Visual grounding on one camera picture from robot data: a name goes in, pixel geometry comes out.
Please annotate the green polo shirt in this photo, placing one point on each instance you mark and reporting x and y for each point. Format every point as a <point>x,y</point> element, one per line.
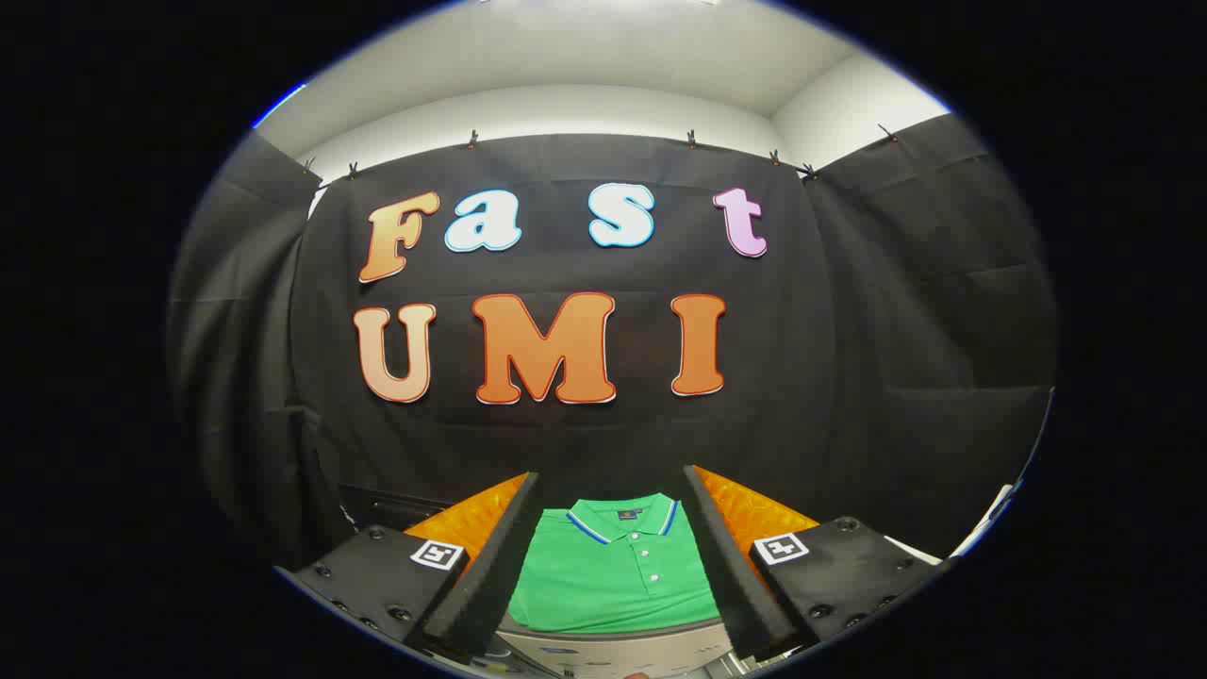
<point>613,585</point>

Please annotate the white printed paper sheet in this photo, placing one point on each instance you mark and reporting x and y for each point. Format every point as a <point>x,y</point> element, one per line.
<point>990,519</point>

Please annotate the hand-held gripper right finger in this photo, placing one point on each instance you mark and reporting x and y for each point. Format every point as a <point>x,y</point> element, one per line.
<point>726,566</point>

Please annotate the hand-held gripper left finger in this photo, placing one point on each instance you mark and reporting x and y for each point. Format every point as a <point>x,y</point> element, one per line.
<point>500,566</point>

